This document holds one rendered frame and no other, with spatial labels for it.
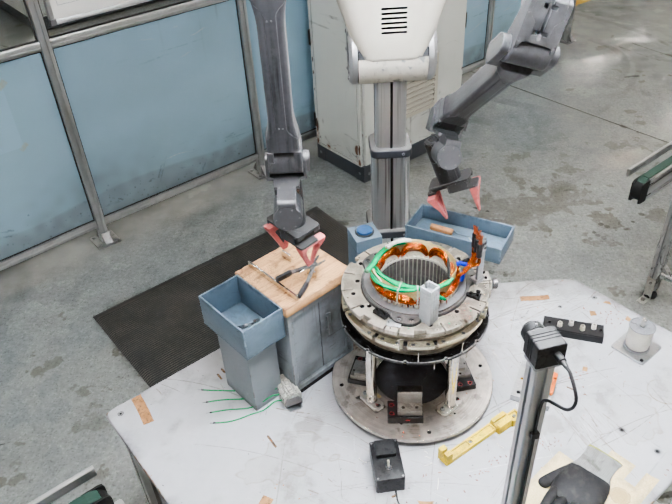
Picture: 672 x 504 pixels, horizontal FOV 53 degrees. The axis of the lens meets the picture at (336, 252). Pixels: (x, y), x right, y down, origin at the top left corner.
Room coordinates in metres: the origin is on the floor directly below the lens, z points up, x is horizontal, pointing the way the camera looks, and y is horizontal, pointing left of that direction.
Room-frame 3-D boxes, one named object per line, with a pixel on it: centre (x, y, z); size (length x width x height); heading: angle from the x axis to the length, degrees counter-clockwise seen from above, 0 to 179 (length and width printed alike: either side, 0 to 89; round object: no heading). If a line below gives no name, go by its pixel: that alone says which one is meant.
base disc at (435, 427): (1.13, -0.17, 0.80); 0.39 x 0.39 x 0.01
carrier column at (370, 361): (1.05, -0.06, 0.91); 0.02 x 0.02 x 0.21
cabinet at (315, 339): (1.23, 0.10, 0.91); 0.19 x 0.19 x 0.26; 41
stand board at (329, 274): (1.23, 0.10, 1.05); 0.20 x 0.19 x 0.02; 131
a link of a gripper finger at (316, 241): (1.16, 0.07, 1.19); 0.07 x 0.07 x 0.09; 42
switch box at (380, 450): (0.87, -0.08, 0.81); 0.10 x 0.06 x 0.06; 5
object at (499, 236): (1.37, -0.31, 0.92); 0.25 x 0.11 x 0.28; 60
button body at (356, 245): (1.41, -0.08, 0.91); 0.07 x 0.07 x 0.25; 18
